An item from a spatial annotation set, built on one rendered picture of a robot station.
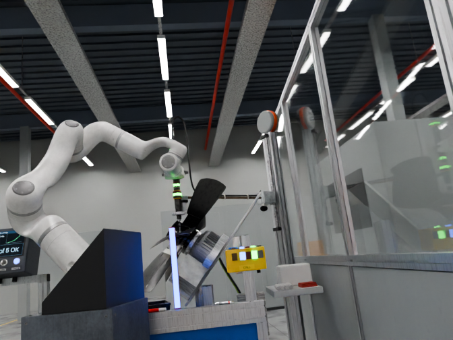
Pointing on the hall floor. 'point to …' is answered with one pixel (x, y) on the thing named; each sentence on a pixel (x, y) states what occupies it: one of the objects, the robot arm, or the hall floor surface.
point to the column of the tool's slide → (284, 244)
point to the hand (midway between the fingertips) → (176, 175)
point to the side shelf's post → (296, 318)
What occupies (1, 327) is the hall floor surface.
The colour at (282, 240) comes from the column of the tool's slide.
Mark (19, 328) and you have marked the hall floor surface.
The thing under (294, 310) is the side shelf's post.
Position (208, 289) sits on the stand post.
